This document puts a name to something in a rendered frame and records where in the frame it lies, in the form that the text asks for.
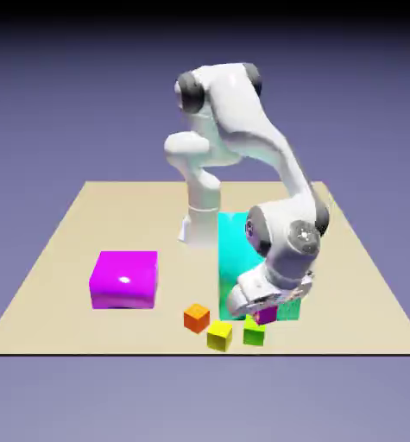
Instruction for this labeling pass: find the small green cube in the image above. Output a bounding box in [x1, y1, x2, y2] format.
[243, 313, 267, 347]

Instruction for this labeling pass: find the small purple cube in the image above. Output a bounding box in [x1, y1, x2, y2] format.
[253, 305, 279, 326]

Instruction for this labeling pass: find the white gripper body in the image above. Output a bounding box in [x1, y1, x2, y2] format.
[225, 263, 313, 318]

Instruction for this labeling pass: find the small yellow cube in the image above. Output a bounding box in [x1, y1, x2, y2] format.
[206, 319, 234, 353]

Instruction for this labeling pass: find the small orange cube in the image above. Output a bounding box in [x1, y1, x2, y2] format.
[183, 303, 211, 335]

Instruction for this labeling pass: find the large cyan box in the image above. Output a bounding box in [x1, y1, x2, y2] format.
[218, 212, 302, 322]

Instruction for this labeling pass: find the large magenta box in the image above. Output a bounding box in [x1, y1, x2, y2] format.
[88, 250, 158, 310]

